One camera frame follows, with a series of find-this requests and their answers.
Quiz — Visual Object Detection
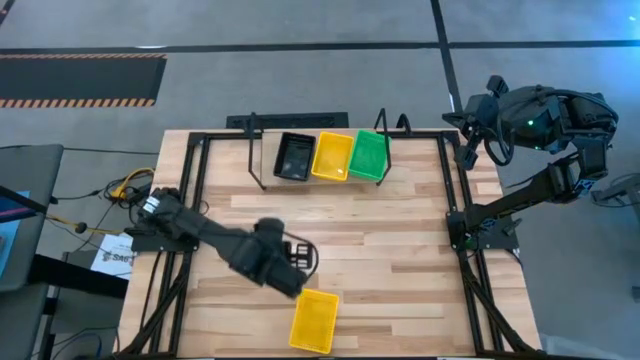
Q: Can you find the yellow cable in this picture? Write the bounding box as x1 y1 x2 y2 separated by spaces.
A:
110 167 156 200

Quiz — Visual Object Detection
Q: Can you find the white printed paper sheet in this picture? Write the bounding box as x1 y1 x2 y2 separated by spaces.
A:
90 233 135 280

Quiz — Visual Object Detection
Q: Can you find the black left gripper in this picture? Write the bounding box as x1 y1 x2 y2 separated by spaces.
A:
267 242 315 300

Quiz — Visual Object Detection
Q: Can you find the black furniture beam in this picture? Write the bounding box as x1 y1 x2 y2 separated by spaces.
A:
29 253 129 300

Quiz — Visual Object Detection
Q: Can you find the black power strip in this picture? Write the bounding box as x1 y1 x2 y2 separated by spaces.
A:
225 112 350 130

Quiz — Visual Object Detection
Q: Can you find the black-framed screen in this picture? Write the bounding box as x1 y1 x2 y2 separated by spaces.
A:
0 184 52 224

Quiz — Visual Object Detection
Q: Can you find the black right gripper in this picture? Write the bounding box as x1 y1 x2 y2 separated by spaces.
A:
442 87 560 171

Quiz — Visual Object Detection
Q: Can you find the green slotted plastic basket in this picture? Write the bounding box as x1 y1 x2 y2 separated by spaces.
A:
347 129 392 182

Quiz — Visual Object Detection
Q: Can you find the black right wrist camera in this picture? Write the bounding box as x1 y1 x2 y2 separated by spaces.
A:
485 74 510 99

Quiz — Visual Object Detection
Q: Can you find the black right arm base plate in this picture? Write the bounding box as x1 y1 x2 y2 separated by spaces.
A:
446 209 520 251

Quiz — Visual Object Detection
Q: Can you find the grey side table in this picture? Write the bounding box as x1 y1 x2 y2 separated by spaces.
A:
0 144 65 292

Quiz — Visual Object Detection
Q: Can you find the black orange-striped floor mat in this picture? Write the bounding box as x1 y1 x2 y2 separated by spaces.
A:
0 53 168 109

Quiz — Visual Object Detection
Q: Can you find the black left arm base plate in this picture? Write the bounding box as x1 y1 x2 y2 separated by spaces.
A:
130 219 201 253

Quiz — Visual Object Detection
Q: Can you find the black aluminium table frame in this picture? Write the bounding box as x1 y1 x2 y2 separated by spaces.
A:
114 128 546 359

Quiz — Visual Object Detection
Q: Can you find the grey metal stand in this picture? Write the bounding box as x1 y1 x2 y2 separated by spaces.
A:
589 172 640 221

